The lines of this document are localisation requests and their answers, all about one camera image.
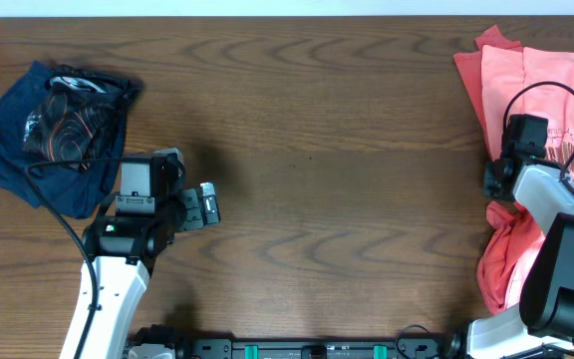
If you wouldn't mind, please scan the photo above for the pink shirt with bronze lettering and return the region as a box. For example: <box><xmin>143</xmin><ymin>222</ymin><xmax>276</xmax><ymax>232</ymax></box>
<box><xmin>479</xmin><ymin>44</ymin><xmax>574</xmax><ymax>310</ymax></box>

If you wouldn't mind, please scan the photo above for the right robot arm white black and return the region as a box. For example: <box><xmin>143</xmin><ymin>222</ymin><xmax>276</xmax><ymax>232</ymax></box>
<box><xmin>451</xmin><ymin>158</ymin><xmax>574</xmax><ymax>358</ymax></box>

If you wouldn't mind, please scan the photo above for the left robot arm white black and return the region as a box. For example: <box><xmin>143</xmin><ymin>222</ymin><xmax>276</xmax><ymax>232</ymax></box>
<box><xmin>60</xmin><ymin>182</ymin><xmax>220</xmax><ymax>358</ymax></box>

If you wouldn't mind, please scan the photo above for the red shirt with navy lettering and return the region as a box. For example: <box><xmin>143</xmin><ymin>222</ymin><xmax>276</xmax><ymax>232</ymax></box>
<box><xmin>453</xmin><ymin>50</ymin><xmax>540</xmax><ymax>314</ymax></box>

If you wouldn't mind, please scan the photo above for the black shirt orange swirl print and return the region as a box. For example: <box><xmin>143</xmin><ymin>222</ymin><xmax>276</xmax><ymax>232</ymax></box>
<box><xmin>23</xmin><ymin>65</ymin><xmax>141</xmax><ymax>173</ymax></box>

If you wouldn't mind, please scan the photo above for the navy blue folded shirt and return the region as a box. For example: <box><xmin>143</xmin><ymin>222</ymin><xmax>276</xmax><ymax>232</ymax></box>
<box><xmin>0</xmin><ymin>62</ymin><xmax>127</xmax><ymax>219</ymax></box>

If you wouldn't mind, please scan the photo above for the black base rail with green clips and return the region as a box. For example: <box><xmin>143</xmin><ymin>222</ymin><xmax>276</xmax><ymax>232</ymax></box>
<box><xmin>121</xmin><ymin>325</ymin><xmax>465</xmax><ymax>359</ymax></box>

